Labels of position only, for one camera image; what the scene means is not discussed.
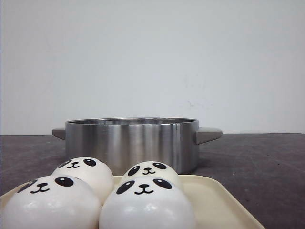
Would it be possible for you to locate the panda bun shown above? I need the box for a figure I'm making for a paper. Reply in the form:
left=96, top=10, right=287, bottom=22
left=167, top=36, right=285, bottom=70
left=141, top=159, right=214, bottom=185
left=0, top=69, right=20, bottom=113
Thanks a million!
left=120, top=161, right=183, bottom=189
left=1, top=175, right=101, bottom=229
left=52, top=157, right=114, bottom=205
left=98, top=176, right=196, bottom=229

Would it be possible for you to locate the stainless steel steamer pot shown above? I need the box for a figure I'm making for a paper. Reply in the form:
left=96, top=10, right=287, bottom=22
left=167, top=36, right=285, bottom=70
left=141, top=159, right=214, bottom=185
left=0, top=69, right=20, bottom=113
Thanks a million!
left=52, top=117, right=223, bottom=176

